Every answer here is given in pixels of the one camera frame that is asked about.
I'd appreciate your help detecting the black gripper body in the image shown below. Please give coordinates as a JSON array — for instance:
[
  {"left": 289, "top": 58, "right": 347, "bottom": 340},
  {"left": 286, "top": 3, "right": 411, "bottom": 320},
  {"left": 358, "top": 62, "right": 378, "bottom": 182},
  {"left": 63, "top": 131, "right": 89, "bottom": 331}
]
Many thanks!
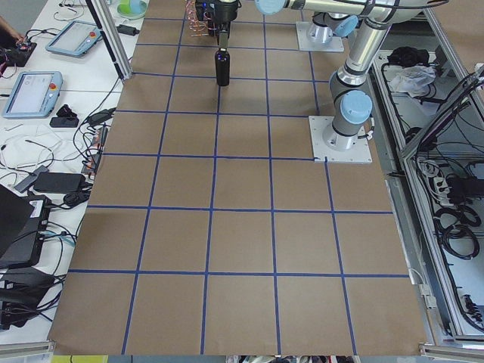
[{"left": 213, "top": 0, "right": 239, "bottom": 23}]

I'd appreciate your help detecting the dark wine bottle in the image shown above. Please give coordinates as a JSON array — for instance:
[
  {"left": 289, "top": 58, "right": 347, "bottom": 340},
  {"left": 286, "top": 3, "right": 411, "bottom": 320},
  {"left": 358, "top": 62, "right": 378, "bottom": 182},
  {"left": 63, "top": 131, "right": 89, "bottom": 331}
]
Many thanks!
[{"left": 215, "top": 48, "right": 231, "bottom": 87}]

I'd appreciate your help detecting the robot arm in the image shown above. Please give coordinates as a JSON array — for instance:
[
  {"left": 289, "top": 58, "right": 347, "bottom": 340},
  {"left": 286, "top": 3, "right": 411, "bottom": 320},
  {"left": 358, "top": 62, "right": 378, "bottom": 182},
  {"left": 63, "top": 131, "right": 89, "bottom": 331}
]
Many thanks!
[
  {"left": 255, "top": 1, "right": 447, "bottom": 119},
  {"left": 195, "top": 1, "right": 358, "bottom": 52}
]

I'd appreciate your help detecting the green bowl with blocks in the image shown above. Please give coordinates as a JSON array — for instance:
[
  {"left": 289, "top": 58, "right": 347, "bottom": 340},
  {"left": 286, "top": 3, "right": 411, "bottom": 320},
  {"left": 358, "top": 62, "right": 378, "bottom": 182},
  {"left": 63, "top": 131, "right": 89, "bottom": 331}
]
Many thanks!
[{"left": 116, "top": 0, "right": 147, "bottom": 20}]

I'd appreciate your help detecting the blue teach pendant far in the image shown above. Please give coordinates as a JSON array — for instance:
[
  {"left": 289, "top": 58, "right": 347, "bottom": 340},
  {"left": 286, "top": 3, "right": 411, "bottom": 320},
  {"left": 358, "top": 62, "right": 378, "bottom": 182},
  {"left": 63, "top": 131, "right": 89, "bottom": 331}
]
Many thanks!
[{"left": 45, "top": 20, "right": 101, "bottom": 57}]

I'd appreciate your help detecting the blue teach pendant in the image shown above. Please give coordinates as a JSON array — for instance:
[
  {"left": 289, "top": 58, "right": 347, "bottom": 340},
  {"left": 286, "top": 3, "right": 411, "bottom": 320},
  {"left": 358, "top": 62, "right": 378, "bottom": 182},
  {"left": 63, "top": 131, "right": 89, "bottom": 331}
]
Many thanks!
[
  {"left": 2, "top": 71, "right": 64, "bottom": 119},
  {"left": 45, "top": 20, "right": 101, "bottom": 57}
]

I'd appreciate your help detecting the orange black usb hub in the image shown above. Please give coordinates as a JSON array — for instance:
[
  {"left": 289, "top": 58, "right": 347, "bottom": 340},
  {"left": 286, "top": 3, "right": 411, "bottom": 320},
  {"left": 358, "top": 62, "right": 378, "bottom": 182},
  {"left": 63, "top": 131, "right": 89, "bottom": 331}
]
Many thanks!
[
  {"left": 89, "top": 126, "right": 109, "bottom": 152},
  {"left": 81, "top": 151, "right": 102, "bottom": 175}
]

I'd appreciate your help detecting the blue teach pendant near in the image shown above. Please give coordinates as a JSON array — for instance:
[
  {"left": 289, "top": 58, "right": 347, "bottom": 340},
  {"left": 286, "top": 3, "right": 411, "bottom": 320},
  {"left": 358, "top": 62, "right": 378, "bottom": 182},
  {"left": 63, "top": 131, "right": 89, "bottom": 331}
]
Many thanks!
[{"left": 2, "top": 71, "right": 64, "bottom": 119}]

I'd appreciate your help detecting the black power brick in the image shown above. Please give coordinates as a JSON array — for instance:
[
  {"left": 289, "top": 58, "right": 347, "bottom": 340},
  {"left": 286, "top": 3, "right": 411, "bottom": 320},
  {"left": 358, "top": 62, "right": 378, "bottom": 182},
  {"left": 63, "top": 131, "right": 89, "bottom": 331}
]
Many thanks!
[{"left": 33, "top": 172, "right": 85, "bottom": 194}]

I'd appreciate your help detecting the black laptop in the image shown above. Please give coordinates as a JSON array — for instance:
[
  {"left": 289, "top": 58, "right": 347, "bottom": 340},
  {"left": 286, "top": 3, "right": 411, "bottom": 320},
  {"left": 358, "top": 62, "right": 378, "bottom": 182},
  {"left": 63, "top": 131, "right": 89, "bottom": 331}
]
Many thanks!
[{"left": 1, "top": 186, "right": 51, "bottom": 269}]

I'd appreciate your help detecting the copper wire wine rack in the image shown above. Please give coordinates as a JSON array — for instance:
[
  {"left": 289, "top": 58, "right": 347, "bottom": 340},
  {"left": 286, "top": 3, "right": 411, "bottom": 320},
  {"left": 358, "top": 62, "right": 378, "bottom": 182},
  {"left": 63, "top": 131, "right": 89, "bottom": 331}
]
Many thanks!
[{"left": 185, "top": 0, "right": 217, "bottom": 37}]

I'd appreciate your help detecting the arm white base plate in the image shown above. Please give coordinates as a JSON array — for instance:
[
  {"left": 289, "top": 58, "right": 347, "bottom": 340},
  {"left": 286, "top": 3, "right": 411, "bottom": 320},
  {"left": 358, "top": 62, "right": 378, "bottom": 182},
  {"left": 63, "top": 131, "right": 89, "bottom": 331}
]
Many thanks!
[
  {"left": 296, "top": 22, "right": 344, "bottom": 53},
  {"left": 309, "top": 116, "right": 372, "bottom": 164}
]

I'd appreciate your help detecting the aluminium frame post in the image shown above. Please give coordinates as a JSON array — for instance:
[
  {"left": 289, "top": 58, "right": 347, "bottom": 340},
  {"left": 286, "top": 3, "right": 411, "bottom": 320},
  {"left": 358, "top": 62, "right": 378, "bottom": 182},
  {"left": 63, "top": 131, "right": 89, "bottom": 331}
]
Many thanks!
[{"left": 85, "top": 0, "right": 132, "bottom": 82}]

